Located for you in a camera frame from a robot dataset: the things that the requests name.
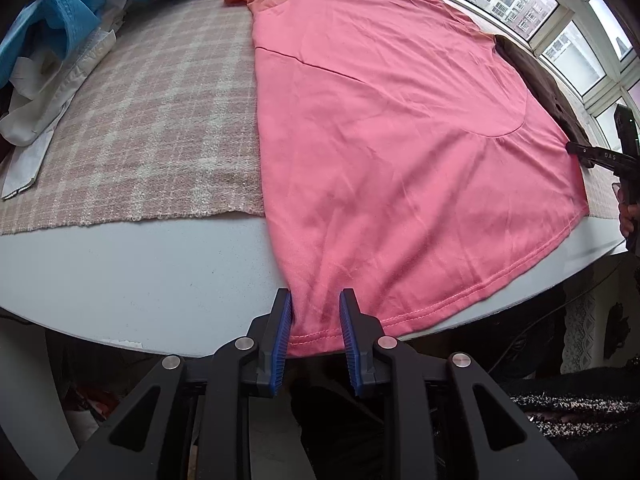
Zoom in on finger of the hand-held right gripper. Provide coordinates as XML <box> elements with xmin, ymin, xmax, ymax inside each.
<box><xmin>565</xmin><ymin>141</ymin><xmax>596</xmax><ymax>168</ymax></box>

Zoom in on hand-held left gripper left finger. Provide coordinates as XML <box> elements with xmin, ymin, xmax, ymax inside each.
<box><xmin>57</xmin><ymin>288</ymin><xmax>293</xmax><ymax>480</ymax></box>

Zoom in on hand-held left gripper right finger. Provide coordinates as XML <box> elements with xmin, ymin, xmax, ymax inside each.
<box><xmin>339</xmin><ymin>288</ymin><xmax>578</xmax><ymax>480</ymax></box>

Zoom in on pink t-shirt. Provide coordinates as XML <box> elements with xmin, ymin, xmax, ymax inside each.
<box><xmin>209</xmin><ymin>0</ymin><xmax>590</xmax><ymax>359</ymax></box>

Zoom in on person's right hand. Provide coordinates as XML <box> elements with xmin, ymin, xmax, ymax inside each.
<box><xmin>617</xmin><ymin>185</ymin><xmax>640</xmax><ymax>251</ymax></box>

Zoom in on brown folded garment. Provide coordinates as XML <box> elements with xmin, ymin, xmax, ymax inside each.
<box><xmin>492</xmin><ymin>35</ymin><xmax>591</xmax><ymax>143</ymax></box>

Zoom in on white lace cloth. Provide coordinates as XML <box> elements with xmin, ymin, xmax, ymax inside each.
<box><xmin>562</xmin><ymin>295</ymin><xmax>596</xmax><ymax>376</ymax></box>

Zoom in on pink plaid cloth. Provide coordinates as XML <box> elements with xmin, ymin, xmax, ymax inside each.
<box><xmin>0</xmin><ymin>0</ymin><xmax>631</xmax><ymax>236</ymax></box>

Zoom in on person's body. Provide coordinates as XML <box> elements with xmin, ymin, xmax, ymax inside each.
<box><xmin>500</xmin><ymin>365</ymin><xmax>640</xmax><ymax>480</ymax></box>

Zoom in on white garment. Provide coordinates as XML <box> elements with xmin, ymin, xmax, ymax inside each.
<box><xmin>0</xmin><ymin>0</ymin><xmax>126</xmax><ymax>201</ymax></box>

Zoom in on blue garment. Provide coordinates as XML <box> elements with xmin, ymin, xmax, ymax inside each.
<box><xmin>0</xmin><ymin>0</ymin><xmax>216</xmax><ymax>86</ymax></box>

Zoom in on white window frame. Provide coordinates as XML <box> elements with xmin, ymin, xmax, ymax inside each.
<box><xmin>415</xmin><ymin>0</ymin><xmax>640</xmax><ymax>126</ymax></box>

